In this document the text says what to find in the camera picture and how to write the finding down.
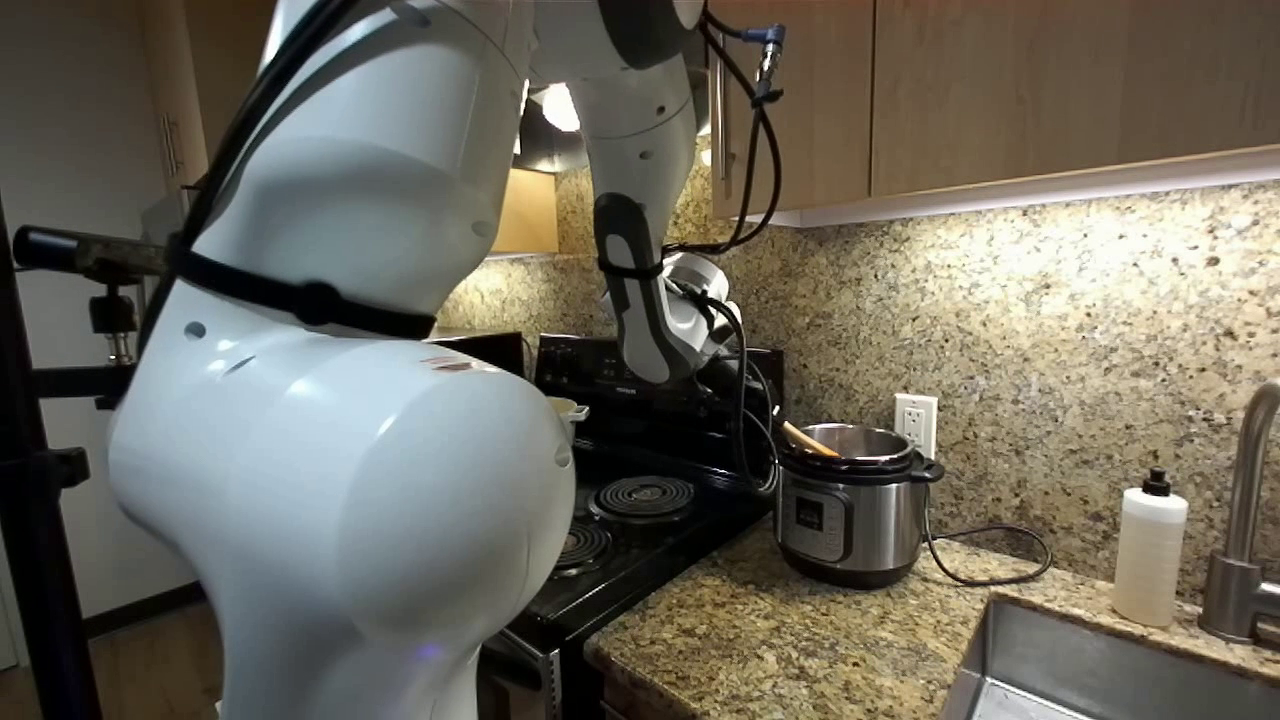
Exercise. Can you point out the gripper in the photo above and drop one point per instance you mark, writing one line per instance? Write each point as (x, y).
(728, 382)

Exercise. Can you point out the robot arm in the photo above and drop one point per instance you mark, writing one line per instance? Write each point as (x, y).
(340, 500)

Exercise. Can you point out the wooden spoon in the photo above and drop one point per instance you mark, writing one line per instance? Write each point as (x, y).
(808, 438)

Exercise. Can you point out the stainless steel pressure cooker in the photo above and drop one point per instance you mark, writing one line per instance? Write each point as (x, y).
(850, 520)

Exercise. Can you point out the large coil stove burner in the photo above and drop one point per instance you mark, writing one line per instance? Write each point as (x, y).
(642, 498)

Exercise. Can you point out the white pot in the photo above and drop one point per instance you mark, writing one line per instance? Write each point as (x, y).
(565, 412)

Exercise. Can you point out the black electric stove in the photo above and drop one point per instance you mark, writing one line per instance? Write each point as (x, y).
(640, 560)

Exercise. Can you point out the small coil stove burner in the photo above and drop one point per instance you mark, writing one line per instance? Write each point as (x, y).
(583, 547)

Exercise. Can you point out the narrow wooden cabinet door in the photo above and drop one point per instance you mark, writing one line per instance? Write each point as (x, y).
(810, 120)

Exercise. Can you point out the range hood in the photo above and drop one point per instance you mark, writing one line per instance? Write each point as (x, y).
(545, 140)

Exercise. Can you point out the white bottle with black cap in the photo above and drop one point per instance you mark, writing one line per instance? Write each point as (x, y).
(1150, 550)

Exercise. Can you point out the steel sink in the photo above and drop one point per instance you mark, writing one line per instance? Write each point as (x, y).
(1080, 670)

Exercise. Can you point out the wide wooden cabinet door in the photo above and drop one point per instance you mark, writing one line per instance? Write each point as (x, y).
(1080, 80)

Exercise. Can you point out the silver tap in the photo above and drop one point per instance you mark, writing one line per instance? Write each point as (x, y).
(1240, 570)

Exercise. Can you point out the stand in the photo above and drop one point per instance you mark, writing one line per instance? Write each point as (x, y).
(40, 540)

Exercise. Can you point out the white wall socket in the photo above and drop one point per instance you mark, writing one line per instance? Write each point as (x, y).
(916, 422)

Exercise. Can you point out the wooden wall cabinet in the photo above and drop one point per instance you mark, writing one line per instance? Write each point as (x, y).
(1000, 90)

